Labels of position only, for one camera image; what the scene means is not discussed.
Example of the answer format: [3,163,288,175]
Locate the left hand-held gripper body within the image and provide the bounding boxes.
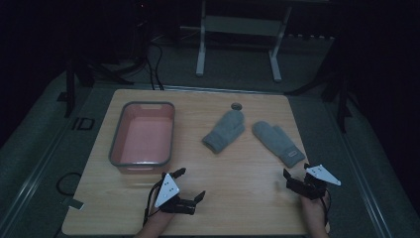
[154,173,197,216]

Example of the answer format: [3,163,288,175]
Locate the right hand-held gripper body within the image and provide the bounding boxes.
[285,164,342,200]

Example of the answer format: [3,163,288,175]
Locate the grey mitten with label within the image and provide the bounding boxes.
[252,120,306,169]

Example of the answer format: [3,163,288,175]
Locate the pink basin with grey rim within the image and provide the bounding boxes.
[109,101,175,176]

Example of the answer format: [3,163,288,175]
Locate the plain grey mitten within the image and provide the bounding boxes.
[201,109,247,155]

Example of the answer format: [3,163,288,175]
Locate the person's right hand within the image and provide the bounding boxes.
[299,191,331,230]

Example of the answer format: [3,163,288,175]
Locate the person's left hand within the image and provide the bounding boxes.
[145,208,176,232]

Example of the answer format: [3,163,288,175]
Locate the black metal stand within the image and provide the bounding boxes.
[321,75,354,135]
[56,59,97,119]

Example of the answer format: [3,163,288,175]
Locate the grey tape strip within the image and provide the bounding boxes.
[60,197,85,211]

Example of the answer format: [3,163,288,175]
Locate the white metal stand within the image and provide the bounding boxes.
[195,0,294,83]

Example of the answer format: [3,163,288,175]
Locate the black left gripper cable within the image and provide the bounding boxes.
[142,179,165,228]

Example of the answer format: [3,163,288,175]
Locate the black cable loop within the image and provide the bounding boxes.
[55,172,82,196]

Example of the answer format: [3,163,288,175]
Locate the black floor cables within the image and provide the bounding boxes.
[144,41,165,91]

